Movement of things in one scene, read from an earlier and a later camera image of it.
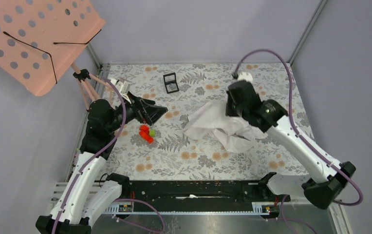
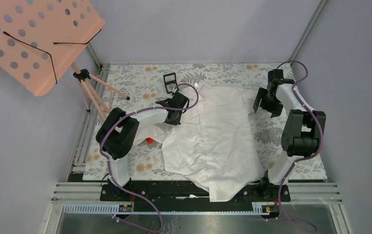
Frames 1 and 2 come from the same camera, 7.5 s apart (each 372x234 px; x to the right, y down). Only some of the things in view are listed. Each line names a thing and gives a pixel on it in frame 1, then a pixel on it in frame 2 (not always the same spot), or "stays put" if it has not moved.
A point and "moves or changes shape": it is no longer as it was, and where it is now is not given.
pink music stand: x=34 y=41 stays put
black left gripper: x=145 y=110 → x=176 y=121
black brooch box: x=171 y=83 stays put
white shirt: x=229 y=133 moves or changes shape
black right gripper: x=229 y=111 → x=276 y=110
